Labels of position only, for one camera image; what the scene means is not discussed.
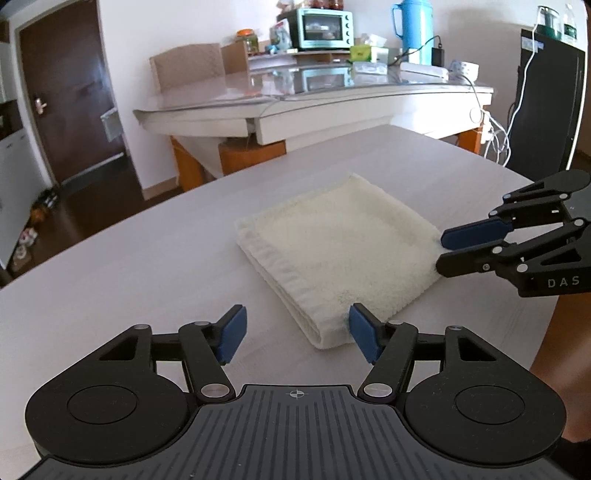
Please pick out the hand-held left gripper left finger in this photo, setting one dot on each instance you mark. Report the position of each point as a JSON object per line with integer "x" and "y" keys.
{"x": 232, "y": 334}

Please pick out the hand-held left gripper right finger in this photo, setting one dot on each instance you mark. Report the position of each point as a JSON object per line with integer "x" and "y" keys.
{"x": 364, "y": 332}

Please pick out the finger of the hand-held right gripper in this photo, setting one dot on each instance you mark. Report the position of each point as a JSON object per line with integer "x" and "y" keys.
{"x": 466, "y": 264}
{"x": 475, "y": 233}

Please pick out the cream towel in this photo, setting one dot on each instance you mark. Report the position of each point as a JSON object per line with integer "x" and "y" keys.
{"x": 341, "y": 249}

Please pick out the person's right forearm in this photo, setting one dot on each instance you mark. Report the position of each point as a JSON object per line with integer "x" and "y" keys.
{"x": 568, "y": 364}

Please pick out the black cabinet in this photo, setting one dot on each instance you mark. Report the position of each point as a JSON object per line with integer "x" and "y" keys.
{"x": 545, "y": 101}

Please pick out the white socket adapter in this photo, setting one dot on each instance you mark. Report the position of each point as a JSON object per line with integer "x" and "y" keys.
{"x": 463, "y": 69}

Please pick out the white power strip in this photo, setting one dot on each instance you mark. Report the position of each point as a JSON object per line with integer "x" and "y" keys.
{"x": 422, "y": 70}

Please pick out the white glass-topped dining table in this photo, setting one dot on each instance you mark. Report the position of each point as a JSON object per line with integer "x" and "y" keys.
{"x": 351, "y": 110}

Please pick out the black power adapter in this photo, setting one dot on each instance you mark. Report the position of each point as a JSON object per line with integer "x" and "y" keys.
{"x": 438, "y": 55}

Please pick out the clear plastic bag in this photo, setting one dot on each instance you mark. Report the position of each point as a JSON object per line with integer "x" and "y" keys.
{"x": 369, "y": 68}

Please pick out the blue thermos flask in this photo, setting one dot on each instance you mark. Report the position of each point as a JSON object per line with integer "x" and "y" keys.
{"x": 415, "y": 32}

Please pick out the green tissue box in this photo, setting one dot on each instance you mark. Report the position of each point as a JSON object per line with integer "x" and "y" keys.
{"x": 362, "y": 54}

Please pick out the glass pitcher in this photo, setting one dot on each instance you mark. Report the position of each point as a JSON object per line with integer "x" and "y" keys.
{"x": 548, "y": 23}

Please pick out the row of shoes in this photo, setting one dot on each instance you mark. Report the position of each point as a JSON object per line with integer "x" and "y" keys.
{"x": 34, "y": 230}

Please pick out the plastic water bottle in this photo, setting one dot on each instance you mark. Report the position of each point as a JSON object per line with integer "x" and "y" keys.
{"x": 571, "y": 27}

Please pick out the teal toaster oven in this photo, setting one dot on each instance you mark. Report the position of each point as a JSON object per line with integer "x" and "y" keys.
{"x": 323, "y": 30}

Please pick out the wooden desktop shelf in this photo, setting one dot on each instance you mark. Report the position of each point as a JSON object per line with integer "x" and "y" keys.
{"x": 277, "y": 59}

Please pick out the red-filled glass jar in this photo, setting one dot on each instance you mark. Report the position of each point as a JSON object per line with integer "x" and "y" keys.
{"x": 334, "y": 3}
{"x": 318, "y": 3}

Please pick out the cardboard box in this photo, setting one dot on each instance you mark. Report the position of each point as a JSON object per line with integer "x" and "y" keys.
{"x": 189, "y": 67}

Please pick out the printed snack bag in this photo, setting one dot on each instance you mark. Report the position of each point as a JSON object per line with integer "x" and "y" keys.
{"x": 280, "y": 37}

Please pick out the dark brown door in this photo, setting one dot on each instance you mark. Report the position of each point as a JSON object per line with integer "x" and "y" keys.
{"x": 69, "y": 92}

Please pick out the orange-lidded glass jar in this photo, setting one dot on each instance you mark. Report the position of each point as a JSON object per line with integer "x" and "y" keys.
{"x": 247, "y": 42}

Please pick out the white wall box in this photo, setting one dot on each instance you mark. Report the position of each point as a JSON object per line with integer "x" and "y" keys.
{"x": 111, "y": 125}

